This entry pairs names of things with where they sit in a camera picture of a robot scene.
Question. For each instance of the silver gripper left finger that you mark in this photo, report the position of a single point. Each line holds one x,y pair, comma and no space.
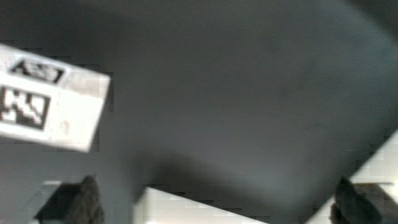
73,204

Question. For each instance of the white table leg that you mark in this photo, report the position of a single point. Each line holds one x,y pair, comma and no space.
52,99

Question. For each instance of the white square table top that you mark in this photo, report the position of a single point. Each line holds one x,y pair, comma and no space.
164,208

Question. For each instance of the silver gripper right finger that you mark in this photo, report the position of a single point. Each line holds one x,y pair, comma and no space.
365,205

